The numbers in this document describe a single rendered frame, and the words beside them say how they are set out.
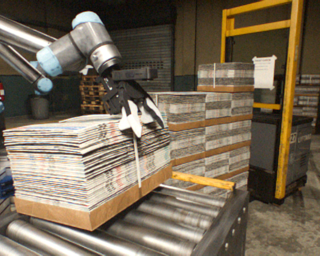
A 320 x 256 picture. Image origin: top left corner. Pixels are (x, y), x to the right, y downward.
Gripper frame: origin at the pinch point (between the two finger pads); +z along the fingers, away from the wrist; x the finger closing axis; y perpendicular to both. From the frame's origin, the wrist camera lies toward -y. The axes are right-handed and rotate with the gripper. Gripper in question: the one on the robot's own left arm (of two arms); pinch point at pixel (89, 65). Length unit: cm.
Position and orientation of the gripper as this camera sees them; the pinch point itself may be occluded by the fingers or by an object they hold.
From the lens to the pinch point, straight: 176.3
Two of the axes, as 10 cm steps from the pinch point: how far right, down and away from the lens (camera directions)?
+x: 5.2, 2.9, -8.0
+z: 8.5, -1.0, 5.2
